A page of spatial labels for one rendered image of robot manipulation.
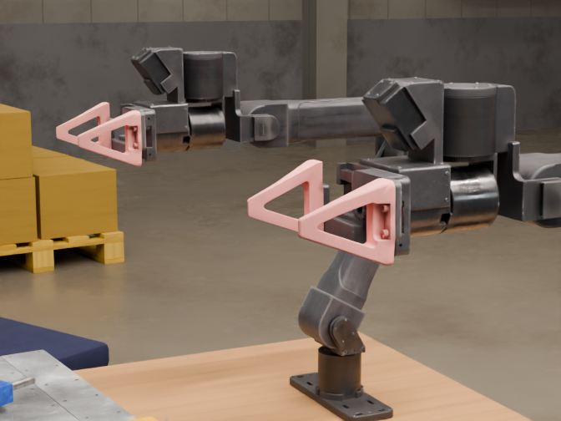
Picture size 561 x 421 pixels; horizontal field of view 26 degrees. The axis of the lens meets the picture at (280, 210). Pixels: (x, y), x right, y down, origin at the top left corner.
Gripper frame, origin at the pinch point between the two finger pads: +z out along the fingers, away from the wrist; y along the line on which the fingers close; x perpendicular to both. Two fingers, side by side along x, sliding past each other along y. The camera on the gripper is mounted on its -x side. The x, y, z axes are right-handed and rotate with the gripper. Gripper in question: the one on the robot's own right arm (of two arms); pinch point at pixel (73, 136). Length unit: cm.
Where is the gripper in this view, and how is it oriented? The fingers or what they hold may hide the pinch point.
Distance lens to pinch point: 154.6
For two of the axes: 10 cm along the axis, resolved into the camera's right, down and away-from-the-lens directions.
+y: 4.3, 1.6, -8.9
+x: 0.1, 9.8, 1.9
